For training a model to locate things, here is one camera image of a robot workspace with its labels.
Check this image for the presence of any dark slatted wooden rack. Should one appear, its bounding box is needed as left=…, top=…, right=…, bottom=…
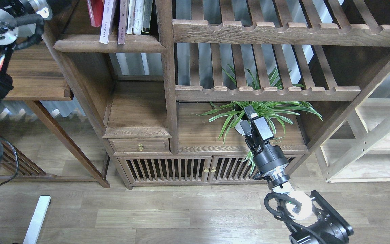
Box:
left=0, top=137, right=56, bottom=182

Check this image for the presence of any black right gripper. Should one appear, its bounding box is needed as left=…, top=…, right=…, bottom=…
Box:
left=240, top=106, right=289, bottom=180

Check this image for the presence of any white plant pot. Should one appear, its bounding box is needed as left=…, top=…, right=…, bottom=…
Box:
left=234, top=115, right=248, bottom=136

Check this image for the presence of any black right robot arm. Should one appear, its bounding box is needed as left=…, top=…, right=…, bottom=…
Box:
left=240, top=106, right=353, bottom=244

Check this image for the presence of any slatted cabinet door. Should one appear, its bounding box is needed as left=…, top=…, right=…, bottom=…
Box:
left=118, top=156, right=212, bottom=186
left=209, top=155, right=304, bottom=183

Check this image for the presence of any dark upright book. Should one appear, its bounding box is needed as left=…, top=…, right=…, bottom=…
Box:
left=141, top=0, right=153, bottom=35

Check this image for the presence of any dark maroon book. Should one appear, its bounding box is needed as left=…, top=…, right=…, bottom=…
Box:
left=117, top=0, right=129, bottom=45

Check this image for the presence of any small wooden drawer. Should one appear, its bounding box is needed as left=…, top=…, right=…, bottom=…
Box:
left=108, top=138, right=169, bottom=153

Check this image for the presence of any red book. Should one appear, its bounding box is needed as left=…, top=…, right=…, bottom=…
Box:
left=87, top=0, right=104, bottom=27

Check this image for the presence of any right slatted cabinet door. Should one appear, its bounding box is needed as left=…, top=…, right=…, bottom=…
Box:
left=209, top=155, right=304, bottom=183

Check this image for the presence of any white book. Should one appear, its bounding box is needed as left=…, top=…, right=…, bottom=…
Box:
left=126, top=0, right=136, bottom=34
left=99, top=0, right=118, bottom=44
left=133, top=0, right=145, bottom=35

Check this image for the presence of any left slatted cabinet door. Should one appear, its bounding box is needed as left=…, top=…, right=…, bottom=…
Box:
left=118, top=156, right=212, bottom=186

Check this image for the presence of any light wooden shelf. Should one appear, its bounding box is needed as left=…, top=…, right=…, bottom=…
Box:
left=313, top=47, right=390, bottom=184

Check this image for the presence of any dark wooden side table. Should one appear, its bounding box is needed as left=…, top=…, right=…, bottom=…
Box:
left=5, top=43, right=110, bottom=188

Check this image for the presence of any dark wooden bookshelf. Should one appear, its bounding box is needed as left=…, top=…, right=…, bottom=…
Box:
left=43, top=0, right=390, bottom=189

